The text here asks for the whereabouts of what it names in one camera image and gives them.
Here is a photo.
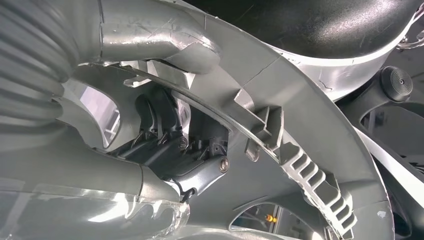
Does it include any black silver robot torso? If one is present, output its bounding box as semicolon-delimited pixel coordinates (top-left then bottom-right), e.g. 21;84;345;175
183;0;424;102

